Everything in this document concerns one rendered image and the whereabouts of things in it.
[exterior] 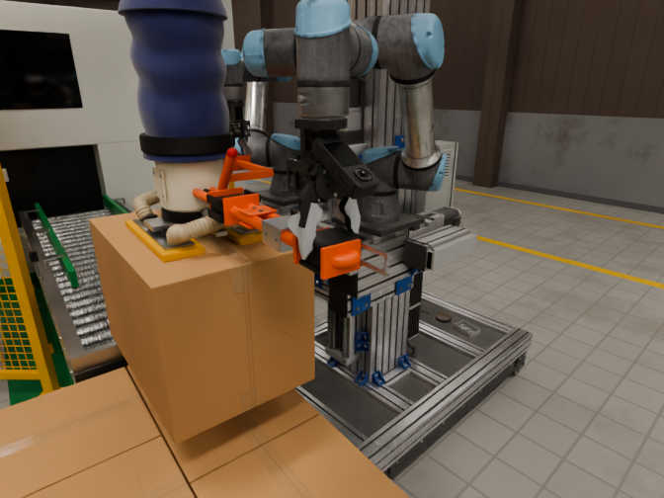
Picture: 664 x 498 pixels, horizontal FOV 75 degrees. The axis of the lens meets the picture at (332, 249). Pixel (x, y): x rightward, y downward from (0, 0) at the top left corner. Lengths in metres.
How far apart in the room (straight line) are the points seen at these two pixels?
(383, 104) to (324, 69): 0.98
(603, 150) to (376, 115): 5.32
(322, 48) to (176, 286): 0.56
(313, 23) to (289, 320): 0.73
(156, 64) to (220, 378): 0.72
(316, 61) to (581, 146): 6.26
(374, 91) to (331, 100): 0.98
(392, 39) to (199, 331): 0.78
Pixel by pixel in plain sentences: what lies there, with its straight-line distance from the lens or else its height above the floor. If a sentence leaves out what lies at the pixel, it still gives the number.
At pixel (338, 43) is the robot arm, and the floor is 1.50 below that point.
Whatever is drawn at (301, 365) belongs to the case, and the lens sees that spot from 1.23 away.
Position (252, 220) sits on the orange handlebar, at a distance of 0.85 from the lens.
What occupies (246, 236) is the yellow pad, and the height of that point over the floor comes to 1.09.
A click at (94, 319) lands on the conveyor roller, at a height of 0.53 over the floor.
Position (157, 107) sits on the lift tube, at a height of 1.40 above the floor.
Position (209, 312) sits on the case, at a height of 0.98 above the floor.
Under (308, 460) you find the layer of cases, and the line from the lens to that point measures 1.25.
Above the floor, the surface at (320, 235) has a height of 1.23.
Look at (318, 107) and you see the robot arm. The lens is 0.63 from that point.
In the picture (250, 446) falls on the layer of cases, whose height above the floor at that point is 0.54.
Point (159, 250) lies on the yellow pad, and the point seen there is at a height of 1.09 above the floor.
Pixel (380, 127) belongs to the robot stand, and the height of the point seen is 1.31.
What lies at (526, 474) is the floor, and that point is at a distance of 2.10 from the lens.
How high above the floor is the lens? 1.45
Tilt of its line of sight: 20 degrees down
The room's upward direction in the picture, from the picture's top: straight up
